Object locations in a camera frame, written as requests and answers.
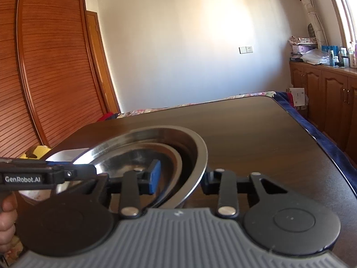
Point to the clear plastic bag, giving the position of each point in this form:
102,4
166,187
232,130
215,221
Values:
316,57

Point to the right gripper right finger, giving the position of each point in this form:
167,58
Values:
224,184

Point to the wooden louvered wardrobe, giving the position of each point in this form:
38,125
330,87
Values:
54,74

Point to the white wall switch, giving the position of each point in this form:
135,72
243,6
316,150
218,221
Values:
245,49

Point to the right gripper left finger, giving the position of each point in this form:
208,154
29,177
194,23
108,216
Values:
135,184

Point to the red and navy blanket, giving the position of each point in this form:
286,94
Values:
108,116

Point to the left human hand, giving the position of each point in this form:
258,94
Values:
7,222

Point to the large steel bowl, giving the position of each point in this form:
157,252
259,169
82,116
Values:
188,143

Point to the wooden side cabinet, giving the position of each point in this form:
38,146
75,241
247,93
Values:
331,107

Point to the white paper bag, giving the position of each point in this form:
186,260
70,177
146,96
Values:
297,97

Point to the floral square plate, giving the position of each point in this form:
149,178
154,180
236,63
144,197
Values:
33,195

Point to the small steel bowl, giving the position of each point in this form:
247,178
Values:
138,156

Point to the floral bed quilt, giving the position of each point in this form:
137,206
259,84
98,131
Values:
340,160

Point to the yellow plush toy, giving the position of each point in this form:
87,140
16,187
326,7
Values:
35,152

